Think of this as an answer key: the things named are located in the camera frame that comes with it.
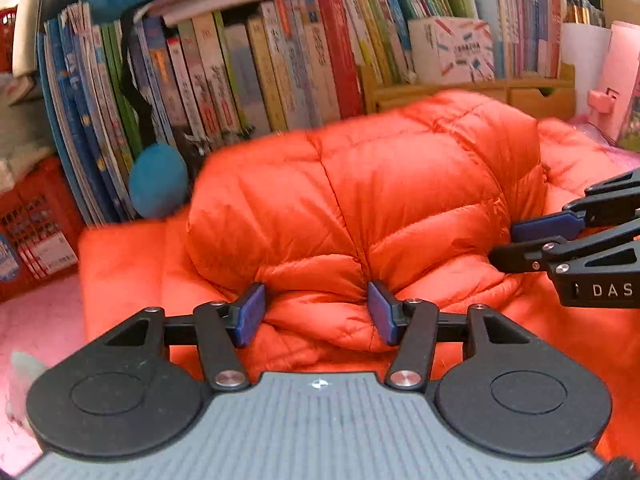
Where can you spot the white printed cardboard box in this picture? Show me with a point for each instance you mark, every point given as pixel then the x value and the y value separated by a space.
pixel 450 50

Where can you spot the grey cloth piece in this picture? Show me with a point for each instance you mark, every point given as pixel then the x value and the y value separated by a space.
pixel 27 370

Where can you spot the orange down jacket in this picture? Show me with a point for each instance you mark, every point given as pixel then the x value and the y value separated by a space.
pixel 400 185

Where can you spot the pink box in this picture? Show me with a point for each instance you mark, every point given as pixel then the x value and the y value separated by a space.
pixel 620 70

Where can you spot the red crate with labels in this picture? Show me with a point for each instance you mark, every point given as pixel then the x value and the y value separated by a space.
pixel 40 240

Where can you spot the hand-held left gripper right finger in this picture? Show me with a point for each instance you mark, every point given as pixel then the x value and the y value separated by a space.
pixel 382 312

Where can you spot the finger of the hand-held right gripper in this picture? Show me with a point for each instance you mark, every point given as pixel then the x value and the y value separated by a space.
pixel 520 257
pixel 545 227

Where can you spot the white board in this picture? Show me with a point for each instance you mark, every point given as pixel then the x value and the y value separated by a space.
pixel 582 70

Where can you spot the wooden drawer organizer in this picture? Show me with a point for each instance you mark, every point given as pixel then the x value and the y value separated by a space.
pixel 545 100

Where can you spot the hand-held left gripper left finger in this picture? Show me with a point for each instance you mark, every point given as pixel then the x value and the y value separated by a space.
pixel 250 315

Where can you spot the row of thin children's books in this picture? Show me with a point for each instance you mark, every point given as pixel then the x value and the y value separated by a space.
pixel 530 25

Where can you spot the red plastic basket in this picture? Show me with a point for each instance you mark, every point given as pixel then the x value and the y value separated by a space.
pixel 7 35

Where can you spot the blue plush ball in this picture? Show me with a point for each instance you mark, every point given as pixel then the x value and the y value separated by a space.
pixel 157 180

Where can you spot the row of thick colourful books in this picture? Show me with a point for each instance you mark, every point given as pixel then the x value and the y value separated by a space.
pixel 280 70

